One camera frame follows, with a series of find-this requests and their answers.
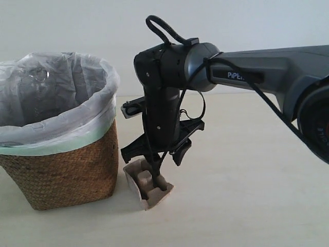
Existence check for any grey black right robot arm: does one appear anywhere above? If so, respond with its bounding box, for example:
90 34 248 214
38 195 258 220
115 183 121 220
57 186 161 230
121 43 328 181

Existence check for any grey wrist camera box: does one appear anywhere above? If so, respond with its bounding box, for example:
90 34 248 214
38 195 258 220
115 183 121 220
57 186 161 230
120 97 145 119

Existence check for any woven wicker trash basket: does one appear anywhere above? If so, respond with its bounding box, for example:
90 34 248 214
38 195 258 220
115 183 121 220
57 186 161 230
1 122 119 211

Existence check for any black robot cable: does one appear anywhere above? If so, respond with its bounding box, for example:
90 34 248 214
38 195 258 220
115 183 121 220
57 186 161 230
145 15 329 165

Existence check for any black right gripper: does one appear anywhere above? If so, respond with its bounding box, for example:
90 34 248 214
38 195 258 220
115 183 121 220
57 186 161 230
121 87 205 191

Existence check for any translucent green-edged bin liner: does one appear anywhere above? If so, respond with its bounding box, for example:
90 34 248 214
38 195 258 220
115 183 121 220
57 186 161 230
1 52 120 156

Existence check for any grey cardboard pulp tray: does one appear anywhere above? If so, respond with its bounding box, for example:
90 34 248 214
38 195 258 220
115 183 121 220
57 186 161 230
123 158 174 211

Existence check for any red label plastic bottle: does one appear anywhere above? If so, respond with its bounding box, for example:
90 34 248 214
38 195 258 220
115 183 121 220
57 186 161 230
22 67 52 124

